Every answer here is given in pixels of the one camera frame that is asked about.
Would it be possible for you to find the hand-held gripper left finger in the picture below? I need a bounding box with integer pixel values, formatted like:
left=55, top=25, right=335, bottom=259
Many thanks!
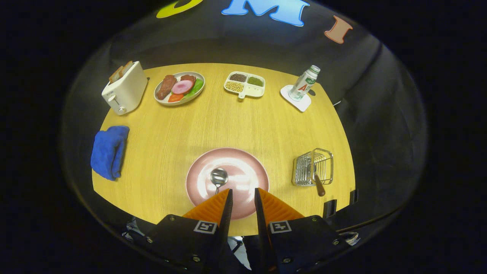
left=143, top=188, right=240, bottom=274

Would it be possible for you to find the oval white food plate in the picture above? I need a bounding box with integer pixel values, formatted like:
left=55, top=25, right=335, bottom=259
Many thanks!
left=154, top=72, right=205, bottom=106

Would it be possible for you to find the white toaster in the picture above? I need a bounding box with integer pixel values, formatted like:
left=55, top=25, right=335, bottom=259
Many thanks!
left=102, top=61, right=148, bottom=116

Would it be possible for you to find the beige cloth bundle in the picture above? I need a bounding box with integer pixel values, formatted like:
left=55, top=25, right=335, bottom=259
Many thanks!
left=341, top=231, right=361, bottom=246

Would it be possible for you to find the blue cloth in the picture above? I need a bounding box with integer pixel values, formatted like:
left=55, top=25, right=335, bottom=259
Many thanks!
left=91, top=126, right=130, bottom=181

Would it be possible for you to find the white divided bean dish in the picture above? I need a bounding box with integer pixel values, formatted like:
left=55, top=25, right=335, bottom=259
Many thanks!
left=224, top=71, right=266, bottom=99

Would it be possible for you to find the pink round plate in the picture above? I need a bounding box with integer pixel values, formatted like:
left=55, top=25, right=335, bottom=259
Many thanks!
left=186, top=148, right=270, bottom=220

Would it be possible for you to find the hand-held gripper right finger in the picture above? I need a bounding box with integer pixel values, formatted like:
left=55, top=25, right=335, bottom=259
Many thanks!
left=254, top=188, right=349, bottom=274

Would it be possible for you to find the brown meat slice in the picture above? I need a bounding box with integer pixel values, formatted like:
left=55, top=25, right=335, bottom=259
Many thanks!
left=156, top=75, right=177, bottom=100

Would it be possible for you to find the pink ham slice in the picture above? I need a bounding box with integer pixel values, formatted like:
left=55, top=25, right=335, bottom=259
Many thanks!
left=171, top=80, right=194, bottom=95

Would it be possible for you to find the wooden handled metal spoon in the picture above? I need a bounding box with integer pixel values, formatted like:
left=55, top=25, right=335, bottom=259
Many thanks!
left=210, top=168, right=229, bottom=195

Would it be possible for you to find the white drink bottle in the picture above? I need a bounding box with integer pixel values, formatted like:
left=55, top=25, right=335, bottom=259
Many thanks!
left=288, top=65, right=321, bottom=102

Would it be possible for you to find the white square coaster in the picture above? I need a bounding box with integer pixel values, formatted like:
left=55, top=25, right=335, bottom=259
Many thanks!
left=280, top=84, right=312, bottom=112

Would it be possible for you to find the green lettuce leaf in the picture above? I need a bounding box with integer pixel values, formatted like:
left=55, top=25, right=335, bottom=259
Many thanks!
left=186, top=79, right=204, bottom=97

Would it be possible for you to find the wooden handled metal fork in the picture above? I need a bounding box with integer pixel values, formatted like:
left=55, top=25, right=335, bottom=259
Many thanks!
left=311, top=150, right=326, bottom=197

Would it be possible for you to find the metal wire basket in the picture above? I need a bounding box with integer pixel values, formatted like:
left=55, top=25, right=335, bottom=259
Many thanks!
left=292, top=148, right=334, bottom=187

